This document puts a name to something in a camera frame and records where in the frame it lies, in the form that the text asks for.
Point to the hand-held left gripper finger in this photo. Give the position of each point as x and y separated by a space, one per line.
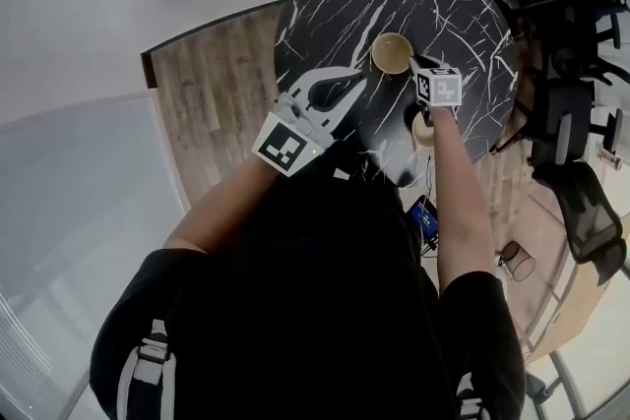
353 101
334 73

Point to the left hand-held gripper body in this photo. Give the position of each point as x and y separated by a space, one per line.
283 145

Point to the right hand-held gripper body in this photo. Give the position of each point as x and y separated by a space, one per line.
440 88

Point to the tan bowl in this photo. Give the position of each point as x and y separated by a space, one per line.
421 133
394 49

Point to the person's left forearm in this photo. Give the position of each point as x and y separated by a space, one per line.
221 209

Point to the person's right forearm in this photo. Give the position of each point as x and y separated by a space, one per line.
460 201

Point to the phone with blue screen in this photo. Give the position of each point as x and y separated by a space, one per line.
424 217

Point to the person's black shirt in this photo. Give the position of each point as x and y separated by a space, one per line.
295 290

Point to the mesh waste basket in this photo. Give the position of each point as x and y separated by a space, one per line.
518 261

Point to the black mesh office chair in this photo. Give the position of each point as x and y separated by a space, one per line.
590 221

